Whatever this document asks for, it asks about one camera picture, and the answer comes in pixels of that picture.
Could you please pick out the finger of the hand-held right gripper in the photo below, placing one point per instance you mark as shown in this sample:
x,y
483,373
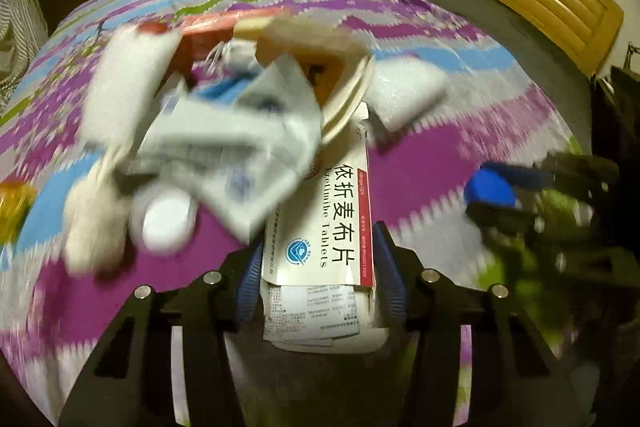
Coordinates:
x,y
492,207
505,174

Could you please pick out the white medicine box red stripe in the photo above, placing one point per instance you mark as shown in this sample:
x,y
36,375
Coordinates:
x,y
320,217

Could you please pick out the folded printed paper leaflet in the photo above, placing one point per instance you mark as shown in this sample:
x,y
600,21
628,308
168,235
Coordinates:
x,y
225,142

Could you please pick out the grey striped cloth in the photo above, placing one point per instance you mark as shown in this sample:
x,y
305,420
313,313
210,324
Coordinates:
x,y
20,32

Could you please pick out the yellow wrapper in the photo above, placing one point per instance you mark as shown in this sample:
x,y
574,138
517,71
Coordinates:
x,y
12,207

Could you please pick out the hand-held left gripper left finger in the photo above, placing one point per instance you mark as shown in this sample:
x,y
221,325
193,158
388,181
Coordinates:
x,y
246,289

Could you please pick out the blue and white box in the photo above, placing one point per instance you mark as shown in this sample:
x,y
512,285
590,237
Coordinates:
x,y
220,91

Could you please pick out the dark grey bed sheet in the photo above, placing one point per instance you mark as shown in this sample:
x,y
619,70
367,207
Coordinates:
x,y
500,42

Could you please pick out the large white tissue wad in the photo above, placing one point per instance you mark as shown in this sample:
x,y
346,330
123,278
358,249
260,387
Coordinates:
x,y
130,77

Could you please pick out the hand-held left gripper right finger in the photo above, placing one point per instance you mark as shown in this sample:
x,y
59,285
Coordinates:
x,y
390,277

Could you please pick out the purple striped printed blanket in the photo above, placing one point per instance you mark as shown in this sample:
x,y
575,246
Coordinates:
x,y
425,177

